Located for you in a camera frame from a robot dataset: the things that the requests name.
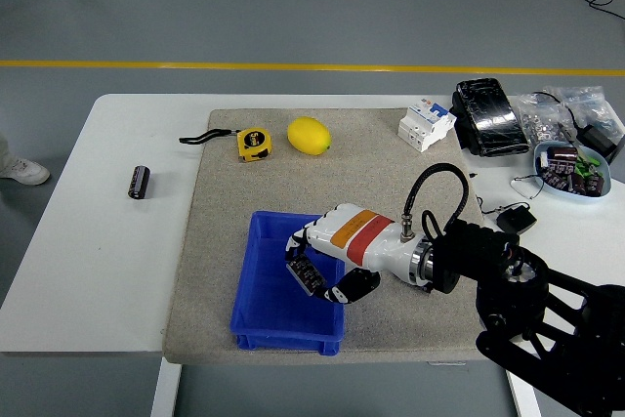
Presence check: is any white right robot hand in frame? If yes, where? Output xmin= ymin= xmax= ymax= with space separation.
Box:
xmin=284 ymin=202 xmax=422 ymax=305

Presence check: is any black printed cylindrical battery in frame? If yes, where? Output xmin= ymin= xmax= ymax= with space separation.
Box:
xmin=285 ymin=253 xmax=327 ymax=297

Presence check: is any blue plastic box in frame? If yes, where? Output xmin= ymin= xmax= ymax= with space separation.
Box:
xmin=229 ymin=210 xmax=349 ymax=356

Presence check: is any black wrapped box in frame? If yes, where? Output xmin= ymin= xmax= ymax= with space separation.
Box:
xmin=449 ymin=78 xmax=531 ymax=158

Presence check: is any large dark brown battery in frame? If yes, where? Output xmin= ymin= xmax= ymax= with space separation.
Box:
xmin=546 ymin=145 xmax=579 ymax=165

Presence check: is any grey-brown mat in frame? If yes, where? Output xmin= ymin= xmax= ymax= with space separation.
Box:
xmin=162 ymin=107 xmax=492 ymax=365

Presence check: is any yellow lemon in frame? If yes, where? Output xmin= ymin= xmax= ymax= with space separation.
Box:
xmin=286 ymin=115 xmax=333 ymax=157

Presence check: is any white circuit breaker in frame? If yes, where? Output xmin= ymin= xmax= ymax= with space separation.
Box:
xmin=397 ymin=98 xmax=458 ymax=154

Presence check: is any yellow tape measure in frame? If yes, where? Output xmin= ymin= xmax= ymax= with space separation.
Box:
xmin=179 ymin=127 xmax=273 ymax=164

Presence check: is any small black power adapter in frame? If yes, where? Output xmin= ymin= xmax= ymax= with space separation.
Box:
xmin=476 ymin=195 xmax=538 ymax=236

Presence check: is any light blue bowl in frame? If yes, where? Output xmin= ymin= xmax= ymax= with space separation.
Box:
xmin=533 ymin=142 xmax=612 ymax=204

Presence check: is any clear bag of nuts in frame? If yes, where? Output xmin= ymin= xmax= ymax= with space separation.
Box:
xmin=515 ymin=92 xmax=580 ymax=145

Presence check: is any green plastic connector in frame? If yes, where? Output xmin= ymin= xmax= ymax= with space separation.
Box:
xmin=573 ymin=155 xmax=601 ymax=178

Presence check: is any large black power adapter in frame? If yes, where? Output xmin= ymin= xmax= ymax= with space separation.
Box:
xmin=530 ymin=91 xmax=625 ymax=165

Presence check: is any clear bag of blue screws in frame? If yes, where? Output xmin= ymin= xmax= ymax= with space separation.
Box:
xmin=544 ymin=85 xmax=625 ymax=138

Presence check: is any person's foot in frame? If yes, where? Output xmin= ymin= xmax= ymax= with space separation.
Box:
xmin=0 ymin=136 xmax=52 ymax=187

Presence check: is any thin black wire loop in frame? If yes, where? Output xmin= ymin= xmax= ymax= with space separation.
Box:
xmin=511 ymin=173 xmax=546 ymax=201

